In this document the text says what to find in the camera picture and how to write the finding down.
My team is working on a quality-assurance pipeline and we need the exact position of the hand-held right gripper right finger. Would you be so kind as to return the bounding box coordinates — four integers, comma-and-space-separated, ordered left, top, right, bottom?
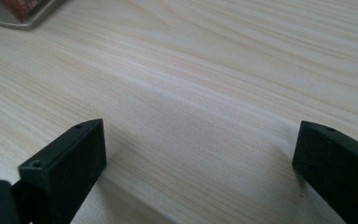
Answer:
292, 120, 358, 224

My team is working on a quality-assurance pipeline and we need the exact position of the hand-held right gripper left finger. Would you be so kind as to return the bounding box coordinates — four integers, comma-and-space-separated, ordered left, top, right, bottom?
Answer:
13, 118, 107, 224

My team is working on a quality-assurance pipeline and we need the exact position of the reddish brown block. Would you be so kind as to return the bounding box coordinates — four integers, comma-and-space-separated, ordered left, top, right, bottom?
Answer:
1, 0, 42, 22

